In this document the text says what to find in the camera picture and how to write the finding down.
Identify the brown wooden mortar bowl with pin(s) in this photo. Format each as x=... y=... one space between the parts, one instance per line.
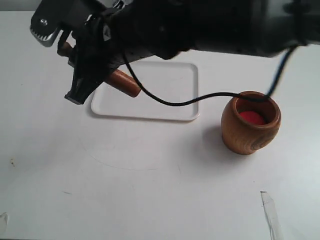
x=243 y=137

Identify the brown wooden pestle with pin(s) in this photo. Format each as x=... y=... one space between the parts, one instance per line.
x=118 y=79

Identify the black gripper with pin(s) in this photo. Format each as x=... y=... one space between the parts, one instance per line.
x=142 y=29

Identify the red object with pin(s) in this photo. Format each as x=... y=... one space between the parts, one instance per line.
x=253 y=117

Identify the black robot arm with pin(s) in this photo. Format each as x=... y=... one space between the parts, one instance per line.
x=261 y=28

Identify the clear tape strip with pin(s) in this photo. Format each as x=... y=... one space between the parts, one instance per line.
x=271 y=216

